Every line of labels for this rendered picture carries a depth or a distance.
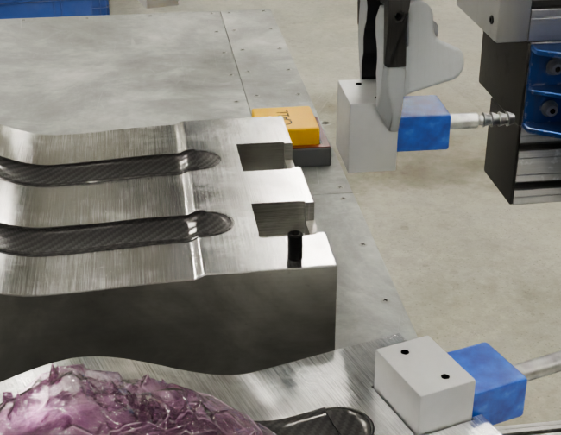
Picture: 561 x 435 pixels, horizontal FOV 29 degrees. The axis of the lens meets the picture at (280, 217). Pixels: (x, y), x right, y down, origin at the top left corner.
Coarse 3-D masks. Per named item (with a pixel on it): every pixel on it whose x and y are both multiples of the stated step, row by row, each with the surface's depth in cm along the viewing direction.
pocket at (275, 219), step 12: (252, 204) 77; (264, 204) 77; (276, 204) 77; (288, 204) 77; (300, 204) 77; (312, 204) 77; (264, 216) 78; (276, 216) 78; (288, 216) 78; (300, 216) 78; (312, 216) 78; (264, 228) 78; (276, 228) 78; (288, 228) 78; (300, 228) 78; (312, 228) 77
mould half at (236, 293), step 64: (0, 128) 88; (192, 128) 89; (256, 128) 89; (0, 192) 78; (64, 192) 80; (128, 192) 79; (192, 192) 78; (256, 192) 78; (0, 256) 70; (64, 256) 71; (128, 256) 71; (192, 256) 71; (256, 256) 70; (320, 256) 70; (0, 320) 68; (64, 320) 68; (128, 320) 69; (192, 320) 69; (256, 320) 70; (320, 320) 71
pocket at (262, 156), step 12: (240, 144) 86; (252, 144) 87; (264, 144) 87; (276, 144) 87; (288, 144) 87; (240, 156) 87; (252, 156) 87; (264, 156) 87; (276, 156) 87; (288, 156) 87; (252, 168) 88; (264, 168) 88; (276, 168) 88; (288, 168) 86
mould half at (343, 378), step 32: (352, 352) 66; (0, 384) 57; (192, 384) 61; (224, 384) 63; (256, 384) 63; (288, 384) 63; (320, 384) 63; (352, 384) 63; (256, 416) 60; (288, 416) 61; (384, 416) 61; (480, 416) 61
